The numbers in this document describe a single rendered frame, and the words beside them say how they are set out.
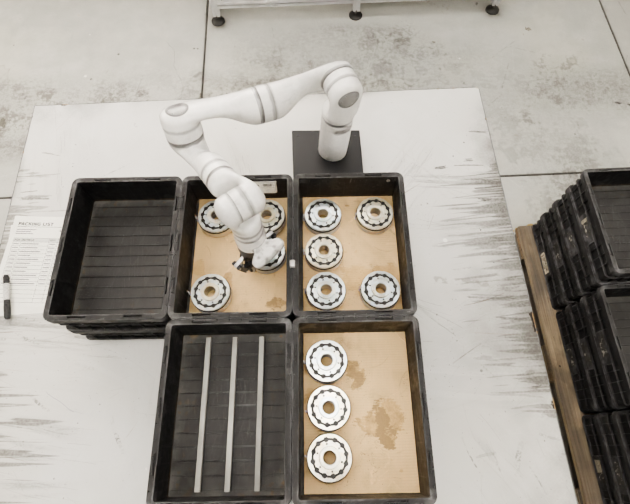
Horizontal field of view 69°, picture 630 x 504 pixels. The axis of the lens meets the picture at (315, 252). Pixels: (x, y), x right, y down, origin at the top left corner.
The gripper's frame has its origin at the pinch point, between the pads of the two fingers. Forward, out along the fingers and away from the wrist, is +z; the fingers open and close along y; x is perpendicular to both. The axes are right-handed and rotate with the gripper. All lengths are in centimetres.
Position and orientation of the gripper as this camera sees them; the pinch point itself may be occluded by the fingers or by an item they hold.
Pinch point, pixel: (258, 261)
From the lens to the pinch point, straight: 124.3
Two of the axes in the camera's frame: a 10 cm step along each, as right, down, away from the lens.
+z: 0.1, 3.9, 9.2
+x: 7.3, 6.3, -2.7
